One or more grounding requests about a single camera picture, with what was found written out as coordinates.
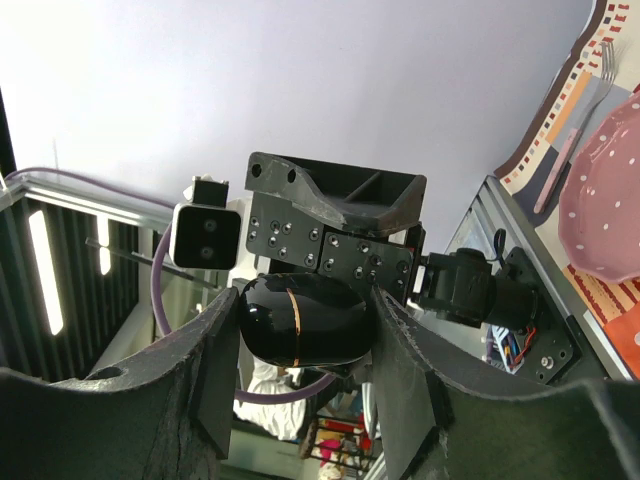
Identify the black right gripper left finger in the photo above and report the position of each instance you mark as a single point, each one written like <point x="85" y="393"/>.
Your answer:
<point x="162" y="413"/>

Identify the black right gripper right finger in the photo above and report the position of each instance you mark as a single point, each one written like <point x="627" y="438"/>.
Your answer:
<point x="445" y="414"/>

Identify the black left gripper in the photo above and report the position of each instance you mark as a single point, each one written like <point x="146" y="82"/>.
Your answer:
<point x="353" y="199"/>

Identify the black case with gold line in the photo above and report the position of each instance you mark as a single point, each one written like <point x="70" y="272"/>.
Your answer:
<point x="304" y="320"/>

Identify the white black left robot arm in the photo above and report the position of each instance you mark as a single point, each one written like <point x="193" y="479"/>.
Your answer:
<point x="529" y="336"/>

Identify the orange patchwork placemat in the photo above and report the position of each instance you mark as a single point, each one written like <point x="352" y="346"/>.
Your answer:
<point x="609" y="312"/>

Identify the pink dotted plate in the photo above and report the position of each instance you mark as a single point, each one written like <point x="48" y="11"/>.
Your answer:
<point x="599" y="203"/>

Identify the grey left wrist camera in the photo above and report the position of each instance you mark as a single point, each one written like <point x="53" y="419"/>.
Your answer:
<point x="204" y="232"/>

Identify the pink handled fork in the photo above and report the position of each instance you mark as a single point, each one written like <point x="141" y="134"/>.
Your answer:
<point x="608" y="73"/>

